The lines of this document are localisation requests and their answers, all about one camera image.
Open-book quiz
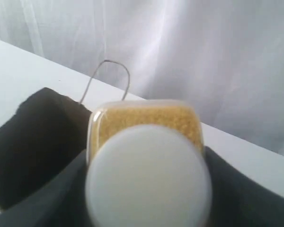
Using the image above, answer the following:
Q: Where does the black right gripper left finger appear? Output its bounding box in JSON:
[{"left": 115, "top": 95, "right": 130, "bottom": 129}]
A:
[{"left": 0, "top": 151, "right": 90, "bottom": 227}]

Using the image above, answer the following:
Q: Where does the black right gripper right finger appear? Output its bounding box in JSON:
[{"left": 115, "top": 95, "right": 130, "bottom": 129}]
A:
[{"left": 204, "top": 147, "right": 284, "bottom": 227}]

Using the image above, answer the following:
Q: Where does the yellow millet plastic bottle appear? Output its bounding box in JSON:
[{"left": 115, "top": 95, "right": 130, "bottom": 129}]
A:
[{"left": 85, "top": 100, "right": 212, "bottom": 227}]

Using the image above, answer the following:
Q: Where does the large brown paper bag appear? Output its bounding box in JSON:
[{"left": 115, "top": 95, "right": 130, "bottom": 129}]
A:
[{"left": 0, "top": 87, "right": 91, "bottom": 210}]

